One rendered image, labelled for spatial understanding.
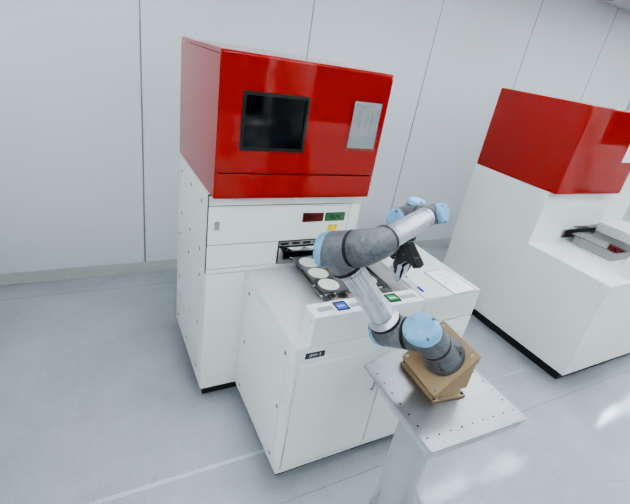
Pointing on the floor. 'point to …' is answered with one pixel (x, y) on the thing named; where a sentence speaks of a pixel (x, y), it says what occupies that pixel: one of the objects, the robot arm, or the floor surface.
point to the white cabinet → (309, 389)
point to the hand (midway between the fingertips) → (398, 279)
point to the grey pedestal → (400, 471)
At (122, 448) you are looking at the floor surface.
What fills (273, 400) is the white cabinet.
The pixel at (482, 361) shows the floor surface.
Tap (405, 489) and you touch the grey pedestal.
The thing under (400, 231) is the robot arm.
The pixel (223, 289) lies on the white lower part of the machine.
